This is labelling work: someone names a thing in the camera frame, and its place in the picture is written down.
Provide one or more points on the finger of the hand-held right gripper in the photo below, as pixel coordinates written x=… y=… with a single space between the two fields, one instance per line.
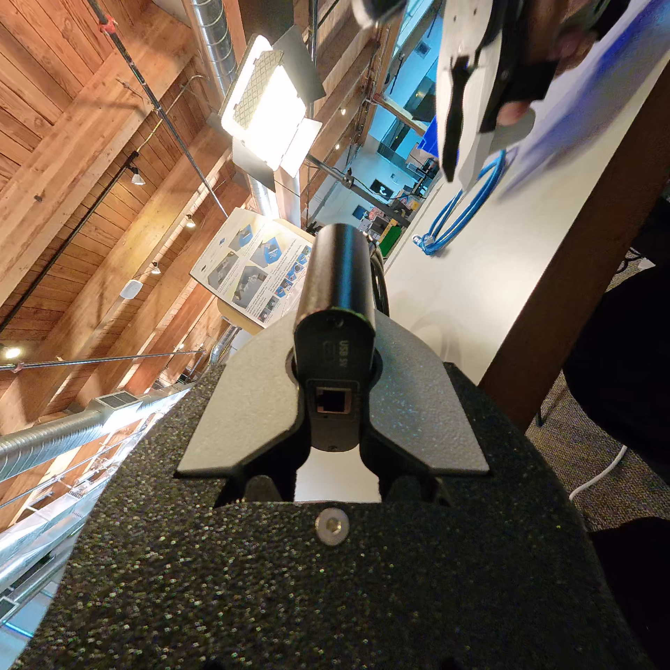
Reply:
x=463 y=26
x=484 y=120

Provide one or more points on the metal ventilation duct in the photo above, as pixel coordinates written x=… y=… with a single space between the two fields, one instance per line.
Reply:
x=212 y=42
x=52 y=439

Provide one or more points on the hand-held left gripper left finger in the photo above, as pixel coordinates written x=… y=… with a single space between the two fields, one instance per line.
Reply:
x=246 y=413

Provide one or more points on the person's right hand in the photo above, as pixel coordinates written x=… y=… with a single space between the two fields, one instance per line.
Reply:
x=565 y=26

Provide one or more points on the person's dark trousers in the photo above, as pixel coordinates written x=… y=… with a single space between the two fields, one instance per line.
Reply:
x=628 y=340

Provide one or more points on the green plastic bin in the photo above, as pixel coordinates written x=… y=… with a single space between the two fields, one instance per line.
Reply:
x=390 y=238

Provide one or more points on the black network switch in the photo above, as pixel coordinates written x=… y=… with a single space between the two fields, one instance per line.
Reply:
x=335 y=282

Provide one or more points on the black track light rail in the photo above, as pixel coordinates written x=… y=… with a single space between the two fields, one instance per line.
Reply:
x=68 y=241

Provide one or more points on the studio light panel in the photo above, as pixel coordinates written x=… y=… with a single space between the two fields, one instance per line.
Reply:
x=267 y=104

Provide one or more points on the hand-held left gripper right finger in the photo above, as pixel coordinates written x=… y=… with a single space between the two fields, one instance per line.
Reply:
x=424 y=418

